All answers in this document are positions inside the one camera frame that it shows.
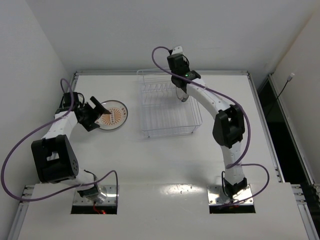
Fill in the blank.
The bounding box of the orange sunburst plate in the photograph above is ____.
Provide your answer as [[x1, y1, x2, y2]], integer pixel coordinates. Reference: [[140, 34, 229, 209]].
[[95, 100, 129, 131]]

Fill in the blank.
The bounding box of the dark green rimmed plate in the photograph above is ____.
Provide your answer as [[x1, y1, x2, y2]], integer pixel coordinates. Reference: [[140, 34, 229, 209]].
[[181, 93, 189, 103]]

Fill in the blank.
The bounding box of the white plate flower outline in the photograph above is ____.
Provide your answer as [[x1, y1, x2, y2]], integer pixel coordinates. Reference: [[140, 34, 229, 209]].
[[175, 87, 185, 102]]

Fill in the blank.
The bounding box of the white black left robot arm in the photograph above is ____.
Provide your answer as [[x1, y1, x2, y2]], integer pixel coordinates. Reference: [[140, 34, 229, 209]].
[[31, 92, 110, 203]]

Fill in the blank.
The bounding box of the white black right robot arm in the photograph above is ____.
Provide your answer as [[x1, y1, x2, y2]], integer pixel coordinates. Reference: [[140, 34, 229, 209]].
[[167, 47, 248, 199]]

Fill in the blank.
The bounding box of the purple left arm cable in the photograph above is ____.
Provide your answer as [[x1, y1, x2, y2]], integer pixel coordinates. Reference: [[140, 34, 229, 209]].
[[0, 78, 119, 203]]

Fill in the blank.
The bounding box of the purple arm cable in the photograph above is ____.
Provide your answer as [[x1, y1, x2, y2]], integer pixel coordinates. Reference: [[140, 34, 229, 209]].
[[151, 46, 271, 210], [0, 78, 119, 203]]

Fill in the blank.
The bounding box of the white wire dish rack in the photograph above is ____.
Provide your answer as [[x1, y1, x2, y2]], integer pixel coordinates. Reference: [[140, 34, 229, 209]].
[[136, 69, 203, 139]]

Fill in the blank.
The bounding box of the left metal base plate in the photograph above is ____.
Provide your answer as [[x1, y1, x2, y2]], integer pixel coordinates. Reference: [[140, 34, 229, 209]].
[[72, 185, 119, 207]]

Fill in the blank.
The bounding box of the metal base plate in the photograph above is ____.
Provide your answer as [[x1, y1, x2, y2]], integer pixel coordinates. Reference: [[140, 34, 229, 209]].
[[72, 185, 119, 207], [207, 184, 254, 206]]

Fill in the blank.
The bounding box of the black cable white plug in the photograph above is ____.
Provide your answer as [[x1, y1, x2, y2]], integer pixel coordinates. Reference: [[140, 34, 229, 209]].
[[264, 72, 295, 118]]

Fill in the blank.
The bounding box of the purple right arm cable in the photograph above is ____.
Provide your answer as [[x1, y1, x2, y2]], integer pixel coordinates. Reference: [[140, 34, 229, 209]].
[[151, 46, 271, 210]]

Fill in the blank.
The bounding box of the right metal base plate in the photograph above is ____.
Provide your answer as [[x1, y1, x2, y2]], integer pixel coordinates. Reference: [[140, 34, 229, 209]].
[[207, 184, 254, 206]]

